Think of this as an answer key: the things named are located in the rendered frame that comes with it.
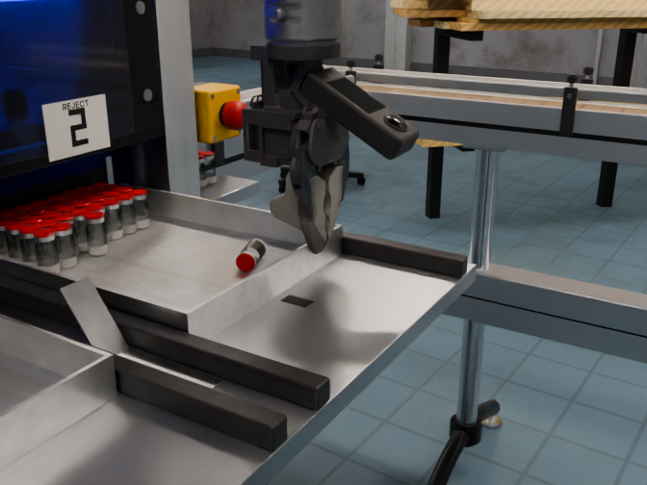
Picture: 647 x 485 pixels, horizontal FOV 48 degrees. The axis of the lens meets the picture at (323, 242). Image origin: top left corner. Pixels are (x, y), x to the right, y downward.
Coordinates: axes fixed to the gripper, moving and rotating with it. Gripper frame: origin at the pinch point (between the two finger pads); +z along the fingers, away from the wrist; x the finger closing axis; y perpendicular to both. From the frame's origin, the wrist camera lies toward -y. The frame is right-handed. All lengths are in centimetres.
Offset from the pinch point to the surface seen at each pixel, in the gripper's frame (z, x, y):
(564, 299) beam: 38, -84, -8
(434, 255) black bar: 1.6, -6.3, -9.8
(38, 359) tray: 2.6, 28.5, 9.4
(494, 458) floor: 91, -96, 7
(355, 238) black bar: 1.5, -6.5, -0.3
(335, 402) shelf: 4.2, 19.6, -12.9
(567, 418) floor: 92, -124, -5
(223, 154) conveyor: 1.1, -29.6, 36.9
